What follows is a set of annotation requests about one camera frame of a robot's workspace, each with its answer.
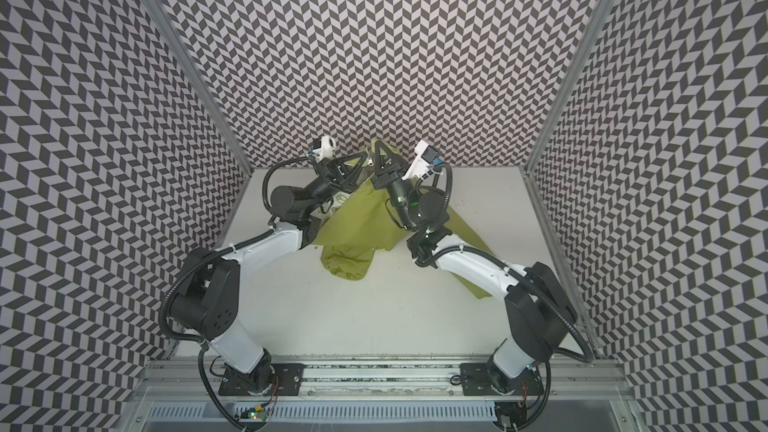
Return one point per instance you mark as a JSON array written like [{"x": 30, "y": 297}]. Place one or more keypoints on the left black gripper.
[{"x": 332, "y": 176}]

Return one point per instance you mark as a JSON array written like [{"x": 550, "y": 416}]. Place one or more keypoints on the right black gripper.
[{"x": 390, "y": 177}]

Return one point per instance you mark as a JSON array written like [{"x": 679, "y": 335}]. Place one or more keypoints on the lime green zip jacket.
[{"x": 366, "y": 224}]

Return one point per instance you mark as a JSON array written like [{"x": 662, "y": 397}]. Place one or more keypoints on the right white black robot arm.
[{"x": 539, "y": 313}]

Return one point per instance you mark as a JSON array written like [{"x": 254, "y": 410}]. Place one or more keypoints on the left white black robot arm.
[{"x": 203, "y": 305}]

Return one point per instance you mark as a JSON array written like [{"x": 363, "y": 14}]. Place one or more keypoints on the small green circuit board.
[{"x": 259, "y": 413}]

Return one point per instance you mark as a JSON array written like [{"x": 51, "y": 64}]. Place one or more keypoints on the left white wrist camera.
[{"x": 323, "y": 148}]

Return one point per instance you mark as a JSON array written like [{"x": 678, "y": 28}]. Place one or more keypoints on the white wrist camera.
[
  {"x": 427, "y": 158},
  {"x": 323, "y": 148}
]

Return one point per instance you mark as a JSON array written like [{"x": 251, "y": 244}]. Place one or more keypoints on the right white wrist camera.
[{"x": 427, "y": 158}]

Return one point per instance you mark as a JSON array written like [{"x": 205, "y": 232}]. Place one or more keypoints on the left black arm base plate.
[{"x": 284, "y": 378}]

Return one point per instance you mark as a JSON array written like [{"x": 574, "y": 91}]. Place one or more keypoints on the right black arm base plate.
[{"x": 478, "y": 379}]

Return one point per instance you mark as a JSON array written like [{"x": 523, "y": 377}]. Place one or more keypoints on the aluminium front mounting rail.
[{"x": 438, "y": 378}]

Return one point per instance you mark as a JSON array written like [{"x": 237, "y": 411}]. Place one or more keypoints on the left aluminium corner post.
[{"x": 170, "y": 35}]

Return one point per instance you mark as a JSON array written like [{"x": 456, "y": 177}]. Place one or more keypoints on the aluminium corner post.
[
  {"x": 580, "y": 58},
  {"x": 170, "y": 35}
]

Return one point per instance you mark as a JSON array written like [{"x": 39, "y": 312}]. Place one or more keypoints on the right aluminium corner post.
[{"x": 580, "y": 58}]

